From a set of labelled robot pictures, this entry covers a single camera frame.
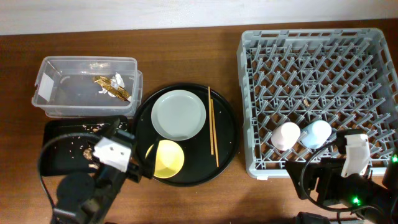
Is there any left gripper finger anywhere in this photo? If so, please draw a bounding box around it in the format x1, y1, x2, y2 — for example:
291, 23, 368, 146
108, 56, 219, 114
105, 118, 121, 139
142, 139, 160, 179

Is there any yellow bowl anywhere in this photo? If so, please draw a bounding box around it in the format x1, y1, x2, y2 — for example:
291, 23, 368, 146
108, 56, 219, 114
154, 140, 185, 179

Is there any food scraps pile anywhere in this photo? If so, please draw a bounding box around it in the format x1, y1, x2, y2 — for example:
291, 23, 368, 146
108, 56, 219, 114
67, 123, 106, 170

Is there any pink plastic cup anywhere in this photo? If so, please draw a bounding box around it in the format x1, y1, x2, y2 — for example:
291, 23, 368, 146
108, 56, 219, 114
271, 122, 301, 151

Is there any blue plastic cup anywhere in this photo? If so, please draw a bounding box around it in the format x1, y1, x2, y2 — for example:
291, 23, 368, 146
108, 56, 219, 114
301, 120, 332, 149

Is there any brown snack wrapper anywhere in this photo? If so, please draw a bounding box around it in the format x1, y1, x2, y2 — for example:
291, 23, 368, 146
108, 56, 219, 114
93, 75, 131, 102

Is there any white napkin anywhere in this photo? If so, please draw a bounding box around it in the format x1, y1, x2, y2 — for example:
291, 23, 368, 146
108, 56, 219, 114
98, 73, 125, 98

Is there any grey plate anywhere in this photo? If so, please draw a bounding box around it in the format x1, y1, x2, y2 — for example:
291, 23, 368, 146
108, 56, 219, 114
150, 90, 206, 141

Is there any wooden chopstick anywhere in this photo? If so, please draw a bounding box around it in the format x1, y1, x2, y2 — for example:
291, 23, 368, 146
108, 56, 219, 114
211, 99, 219, 167
208, 86, 214, 156

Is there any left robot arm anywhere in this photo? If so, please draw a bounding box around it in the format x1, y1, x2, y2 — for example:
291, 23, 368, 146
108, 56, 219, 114
47, 123, 160, 223

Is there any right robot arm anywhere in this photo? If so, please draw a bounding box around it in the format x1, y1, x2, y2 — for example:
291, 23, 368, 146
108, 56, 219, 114
285, 151, 397, 223

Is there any grey dishwasher rack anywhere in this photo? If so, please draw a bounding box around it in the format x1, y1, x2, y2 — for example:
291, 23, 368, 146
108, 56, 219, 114
237, 28, 397, 180

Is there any black rectangular tray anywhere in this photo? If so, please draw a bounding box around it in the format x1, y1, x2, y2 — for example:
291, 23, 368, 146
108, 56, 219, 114
40, 116, 129, 177

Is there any round black tray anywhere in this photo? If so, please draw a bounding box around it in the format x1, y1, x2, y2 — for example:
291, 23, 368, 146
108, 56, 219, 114
131, 83, 239, 187

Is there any clear plastic bin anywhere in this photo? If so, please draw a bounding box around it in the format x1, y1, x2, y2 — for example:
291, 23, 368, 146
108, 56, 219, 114
32, 56, 143, 118

